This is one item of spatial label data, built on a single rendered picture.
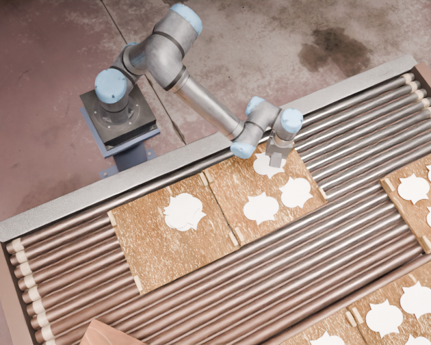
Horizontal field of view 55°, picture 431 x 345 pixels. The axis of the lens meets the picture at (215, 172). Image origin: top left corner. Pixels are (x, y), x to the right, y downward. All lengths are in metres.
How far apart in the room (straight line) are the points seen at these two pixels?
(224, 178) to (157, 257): 0.42
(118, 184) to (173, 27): 0.72
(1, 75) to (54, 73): 0.36
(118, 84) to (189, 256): 0.70
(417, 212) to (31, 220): 1.56
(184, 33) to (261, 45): 2.02
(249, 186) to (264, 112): 0.41
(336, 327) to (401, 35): 2.59
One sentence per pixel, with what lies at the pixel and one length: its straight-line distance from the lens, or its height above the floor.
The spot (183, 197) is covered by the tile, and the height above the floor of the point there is 0.96.
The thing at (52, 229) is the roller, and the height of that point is 0.92.
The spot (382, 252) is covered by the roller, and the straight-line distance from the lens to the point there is 1.83.
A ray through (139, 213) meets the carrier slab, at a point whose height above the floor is 0.94.
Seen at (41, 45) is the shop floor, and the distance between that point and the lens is 3.36.
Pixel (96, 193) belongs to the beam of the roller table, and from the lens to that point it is 1.74.
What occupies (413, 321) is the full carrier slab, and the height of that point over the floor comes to 0.94.
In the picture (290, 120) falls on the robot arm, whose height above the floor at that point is 1.34.
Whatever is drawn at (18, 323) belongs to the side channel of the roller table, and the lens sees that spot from 1.69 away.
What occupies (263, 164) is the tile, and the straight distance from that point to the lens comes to 1.75.
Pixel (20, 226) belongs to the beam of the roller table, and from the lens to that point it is 1.78.
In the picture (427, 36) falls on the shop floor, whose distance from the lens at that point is 3.84.
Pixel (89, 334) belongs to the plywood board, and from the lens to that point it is 1.53.
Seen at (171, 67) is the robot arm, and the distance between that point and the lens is 1.26.
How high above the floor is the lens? 2.54
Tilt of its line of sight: 68 degrees down
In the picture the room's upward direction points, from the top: 12 degrees clockwise
